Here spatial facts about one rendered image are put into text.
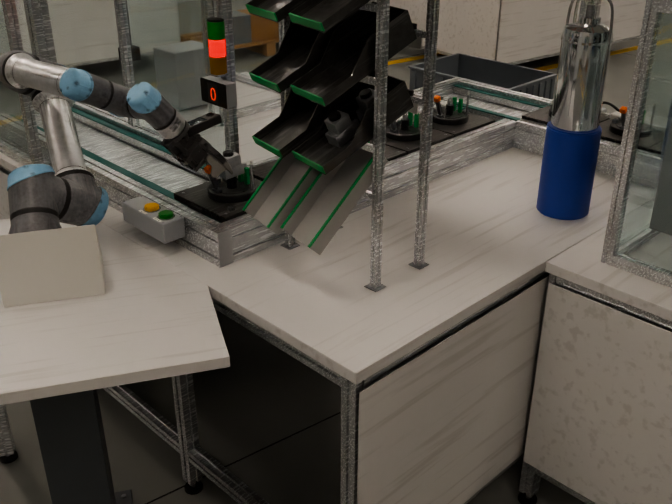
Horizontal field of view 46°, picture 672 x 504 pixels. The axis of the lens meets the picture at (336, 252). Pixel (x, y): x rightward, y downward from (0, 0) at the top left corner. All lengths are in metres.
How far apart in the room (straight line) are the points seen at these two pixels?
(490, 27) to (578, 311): 5.09
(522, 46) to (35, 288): 5.83
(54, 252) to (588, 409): 1.47
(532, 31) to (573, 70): 5.05
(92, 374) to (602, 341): 1.29
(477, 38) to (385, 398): 5.63
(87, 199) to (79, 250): 0.24
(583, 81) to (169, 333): 1.30
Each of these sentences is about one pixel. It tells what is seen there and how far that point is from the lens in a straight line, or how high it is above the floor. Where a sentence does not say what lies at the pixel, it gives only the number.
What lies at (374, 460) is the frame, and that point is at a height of 0.57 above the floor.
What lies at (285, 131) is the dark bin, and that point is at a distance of 2.02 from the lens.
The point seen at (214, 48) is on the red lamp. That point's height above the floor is 1.34.
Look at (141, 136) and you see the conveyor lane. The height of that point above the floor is 0.95.
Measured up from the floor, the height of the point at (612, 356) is 0.66.
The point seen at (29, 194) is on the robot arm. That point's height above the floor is 1.08.
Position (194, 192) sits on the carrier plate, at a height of 0.97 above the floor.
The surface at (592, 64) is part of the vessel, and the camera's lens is 2.34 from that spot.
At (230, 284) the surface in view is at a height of 0.86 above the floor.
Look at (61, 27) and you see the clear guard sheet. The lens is 3.43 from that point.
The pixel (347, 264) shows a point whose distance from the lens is 2.13.
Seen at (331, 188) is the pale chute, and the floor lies 1.10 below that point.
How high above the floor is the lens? 1.86
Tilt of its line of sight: 27 degrees down
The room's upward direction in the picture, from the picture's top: straight up
